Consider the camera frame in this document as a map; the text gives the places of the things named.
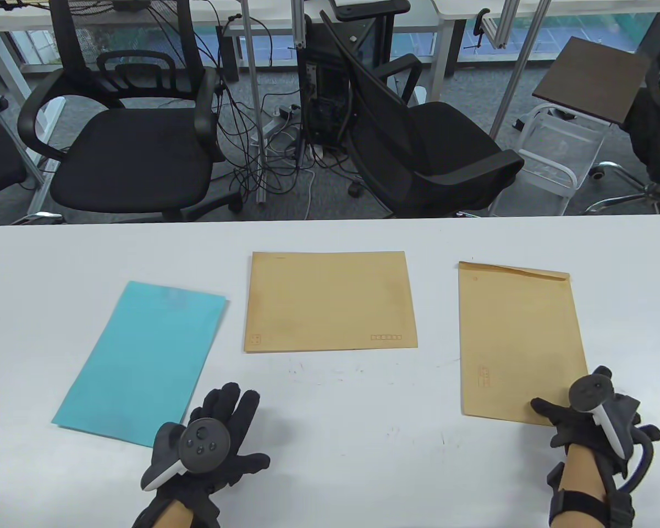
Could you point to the person's left hand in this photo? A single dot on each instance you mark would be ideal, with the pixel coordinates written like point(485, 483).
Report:
point(225, 410)

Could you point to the person's right hand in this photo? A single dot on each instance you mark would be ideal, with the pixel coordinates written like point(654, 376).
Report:
point(572, 426)

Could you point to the blue paper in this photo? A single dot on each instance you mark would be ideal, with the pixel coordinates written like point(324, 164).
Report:
point(137, 363)

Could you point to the brown A4 envelope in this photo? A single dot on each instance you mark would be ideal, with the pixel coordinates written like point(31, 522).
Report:
point(330, 302)
point(517, 341)

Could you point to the person's left forearm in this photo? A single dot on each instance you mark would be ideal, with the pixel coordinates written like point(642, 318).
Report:
point(173, 520)

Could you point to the person's right forearm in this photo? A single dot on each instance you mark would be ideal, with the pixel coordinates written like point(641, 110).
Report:
point(583, 473)

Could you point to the white utility cart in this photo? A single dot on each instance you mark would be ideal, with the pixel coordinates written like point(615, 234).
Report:
point(561, 144)

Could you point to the white power strip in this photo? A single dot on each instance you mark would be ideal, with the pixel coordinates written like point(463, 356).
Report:
point(272, 129)

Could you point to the black office chair chrome base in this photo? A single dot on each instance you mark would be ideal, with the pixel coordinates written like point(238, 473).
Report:
point(657, 143)

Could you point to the black mesh office chair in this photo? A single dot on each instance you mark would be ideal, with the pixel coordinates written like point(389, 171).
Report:
point(445, 137)

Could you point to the dark wooden board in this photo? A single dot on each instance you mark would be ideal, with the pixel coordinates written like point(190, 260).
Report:
point(594, 82)

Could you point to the black computer tower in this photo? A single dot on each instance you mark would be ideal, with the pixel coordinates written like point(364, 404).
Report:
point(330, 55)

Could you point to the black clamp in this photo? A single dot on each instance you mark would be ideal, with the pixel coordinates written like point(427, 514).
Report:
point(479, 25)

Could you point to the black desk stand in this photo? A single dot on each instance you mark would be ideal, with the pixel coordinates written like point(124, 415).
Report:
point(374, 6)

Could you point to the aluminium frame post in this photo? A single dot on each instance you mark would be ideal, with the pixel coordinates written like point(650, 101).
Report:
point(298, 27)
point(253, 82)
point(520, 66)
point(500, 30)

